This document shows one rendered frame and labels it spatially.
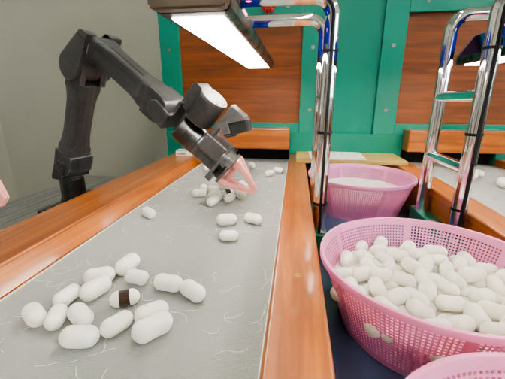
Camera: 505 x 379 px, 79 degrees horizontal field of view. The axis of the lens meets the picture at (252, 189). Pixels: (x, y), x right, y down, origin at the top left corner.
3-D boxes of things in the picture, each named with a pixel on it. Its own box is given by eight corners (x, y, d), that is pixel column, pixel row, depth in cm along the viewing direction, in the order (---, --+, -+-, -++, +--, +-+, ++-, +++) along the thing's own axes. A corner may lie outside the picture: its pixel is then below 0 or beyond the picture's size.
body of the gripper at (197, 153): (240, 150, 67) (215, 128, 67) (231, 159, 58) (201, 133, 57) (222, 171, 69) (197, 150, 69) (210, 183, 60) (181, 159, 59)
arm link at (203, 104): (237, 107, 61) (199, 65, 63) (212, 107, 54) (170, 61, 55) (206, 146, 67) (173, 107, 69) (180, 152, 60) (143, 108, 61)
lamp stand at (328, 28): (226, 248, 59) (219, -14, 47) (243, 212, 78) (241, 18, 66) (325, 255, 57) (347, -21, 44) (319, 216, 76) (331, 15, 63)
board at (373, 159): (296, 162, 95) (296, 159, 95) (296, 154, 109) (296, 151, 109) (408, 165, 91) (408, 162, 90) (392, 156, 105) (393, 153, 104)
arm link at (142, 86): (195, 103, 65) (104, 25, 71) (165, 103, 57) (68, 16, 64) (173, 147, 71) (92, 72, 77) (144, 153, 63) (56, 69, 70)
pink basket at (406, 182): (369, 238, 64) (374, 195, 61) (286, 204, 85) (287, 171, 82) (433, 212, 78) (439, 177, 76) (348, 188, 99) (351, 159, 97)
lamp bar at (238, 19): (146, 9, 30) (138, -81, 28) (246, 68, 89) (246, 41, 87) (226, 5, 29) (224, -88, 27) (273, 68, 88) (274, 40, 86)
